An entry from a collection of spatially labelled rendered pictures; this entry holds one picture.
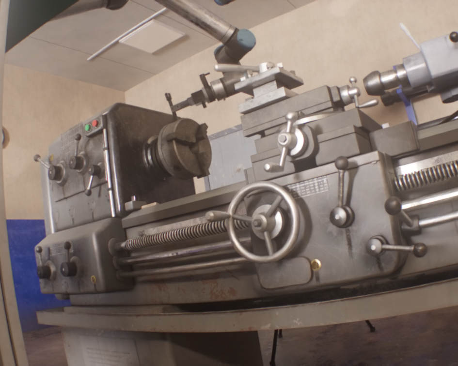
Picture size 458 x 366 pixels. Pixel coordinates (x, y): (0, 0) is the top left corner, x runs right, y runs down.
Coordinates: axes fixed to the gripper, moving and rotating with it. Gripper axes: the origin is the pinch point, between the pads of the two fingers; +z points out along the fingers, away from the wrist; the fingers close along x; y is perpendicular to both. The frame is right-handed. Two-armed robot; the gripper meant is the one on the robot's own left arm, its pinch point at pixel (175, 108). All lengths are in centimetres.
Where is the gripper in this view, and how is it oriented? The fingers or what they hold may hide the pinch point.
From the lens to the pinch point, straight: 179.9
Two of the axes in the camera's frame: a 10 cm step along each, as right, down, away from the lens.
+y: 3.8, 9.2, 1.0
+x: -0.2, -1.0, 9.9
